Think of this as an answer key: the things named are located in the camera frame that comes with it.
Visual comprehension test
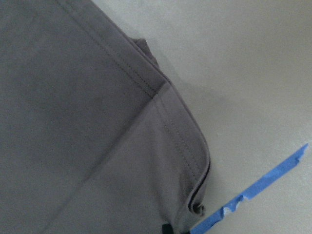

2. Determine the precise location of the brown t-shirt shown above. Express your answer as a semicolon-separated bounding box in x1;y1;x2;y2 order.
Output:
0;0;210;234

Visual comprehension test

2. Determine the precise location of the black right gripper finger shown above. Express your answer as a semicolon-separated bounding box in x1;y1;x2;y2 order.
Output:
161;223;174;234

